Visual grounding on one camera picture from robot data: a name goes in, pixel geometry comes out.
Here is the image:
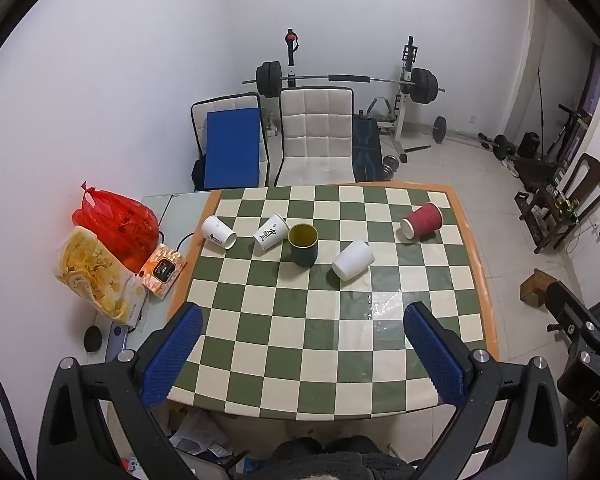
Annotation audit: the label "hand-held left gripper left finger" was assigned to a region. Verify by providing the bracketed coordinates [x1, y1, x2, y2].
[36, 302, 204, 480]

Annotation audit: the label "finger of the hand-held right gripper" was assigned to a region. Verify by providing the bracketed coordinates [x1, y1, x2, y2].
[545, 280, 600, 356]

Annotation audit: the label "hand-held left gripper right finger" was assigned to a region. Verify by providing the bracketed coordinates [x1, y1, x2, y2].
[403, 302, 570, 480]

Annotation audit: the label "plain white cup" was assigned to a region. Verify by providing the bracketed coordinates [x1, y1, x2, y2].
[331, 239, 375, 280]

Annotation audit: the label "red paper cup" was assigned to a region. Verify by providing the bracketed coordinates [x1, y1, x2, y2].
[400, 202, 444, 243]

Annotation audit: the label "white paper cup black print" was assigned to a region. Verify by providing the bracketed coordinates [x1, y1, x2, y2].
[252, 213, 290, 252]

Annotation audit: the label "dark green cup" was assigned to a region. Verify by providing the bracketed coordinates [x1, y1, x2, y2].
[287, 222, 320, 267]

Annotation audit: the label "wooden block stool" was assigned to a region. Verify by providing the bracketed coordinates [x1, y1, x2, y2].
[520, 269, 557, 307]

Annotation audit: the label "purple flat device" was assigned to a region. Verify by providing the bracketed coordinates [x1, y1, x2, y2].
[106, 324, 133, 363]

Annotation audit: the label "orange tissue packet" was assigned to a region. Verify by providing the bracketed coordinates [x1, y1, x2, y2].
[139, 243, 188, 301]

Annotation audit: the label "crumpled papers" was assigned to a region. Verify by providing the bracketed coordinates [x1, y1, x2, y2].
[169, 406, 232, 457]

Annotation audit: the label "yellow snack bag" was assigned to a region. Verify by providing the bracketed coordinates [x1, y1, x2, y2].
[54, 225, 148, 325]

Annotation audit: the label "dark wooden chair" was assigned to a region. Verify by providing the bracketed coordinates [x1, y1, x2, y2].
[515, 153, 600, 255]

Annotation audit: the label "red plastic bag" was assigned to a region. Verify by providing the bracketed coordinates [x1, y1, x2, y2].
[72, 181, 161, 276]

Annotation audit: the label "person's dark fleece clothing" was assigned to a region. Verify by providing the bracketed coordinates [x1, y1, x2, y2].
[269, 435, 417, 480]

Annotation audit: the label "black speaker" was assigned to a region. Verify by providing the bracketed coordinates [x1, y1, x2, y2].
[518, 131, 541, 159]

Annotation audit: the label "black scooter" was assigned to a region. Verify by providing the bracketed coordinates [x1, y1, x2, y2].
[544, 104, 594, 162]

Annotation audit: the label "blue folded mat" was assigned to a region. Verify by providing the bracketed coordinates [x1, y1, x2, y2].
[203, 107, 261, 191]

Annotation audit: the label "short barbell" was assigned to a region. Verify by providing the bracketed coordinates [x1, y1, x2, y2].
[431, 116, 517, 161]

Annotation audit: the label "black framed chair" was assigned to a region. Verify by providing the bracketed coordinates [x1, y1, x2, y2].
[190, 92, 271, 191]

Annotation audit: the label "white padded chair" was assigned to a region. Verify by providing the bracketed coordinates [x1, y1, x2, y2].
[274, 87, 357, 187]

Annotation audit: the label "white squat rack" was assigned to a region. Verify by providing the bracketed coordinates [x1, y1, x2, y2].
[282, 29, 424, 164]

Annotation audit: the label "long barbell with plates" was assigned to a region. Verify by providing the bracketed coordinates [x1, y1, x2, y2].
[242, 61, 447, 106]

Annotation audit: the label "white door frame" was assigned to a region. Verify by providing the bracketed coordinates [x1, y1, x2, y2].
[500, 0, 567, 142]

